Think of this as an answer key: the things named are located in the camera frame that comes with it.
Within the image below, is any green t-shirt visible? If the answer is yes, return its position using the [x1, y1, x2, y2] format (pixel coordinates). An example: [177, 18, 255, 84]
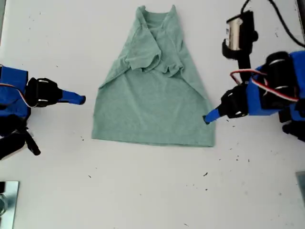
[91, 4, 216, 147]

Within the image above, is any shiny steel plate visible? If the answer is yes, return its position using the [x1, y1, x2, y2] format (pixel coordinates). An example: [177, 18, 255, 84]
[0, 181, 20, 229]

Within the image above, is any red white servo wire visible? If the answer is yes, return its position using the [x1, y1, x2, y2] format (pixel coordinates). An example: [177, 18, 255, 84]
[0, 83, 33, 109]
[229, 68, 300, 102]

